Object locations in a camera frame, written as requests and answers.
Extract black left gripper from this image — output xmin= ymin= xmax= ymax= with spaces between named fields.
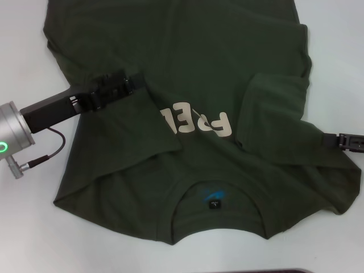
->
xmin=19 ymin=68 xmax=146 ymax=134

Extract dark green printed T-shirt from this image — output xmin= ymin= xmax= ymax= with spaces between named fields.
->
xmin=42 ymin=0 xmax=359 ymax=247

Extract silver left cable connector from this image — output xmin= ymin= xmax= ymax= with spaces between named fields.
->
xmin=7 ymin=155 xmax=30 ymax=181

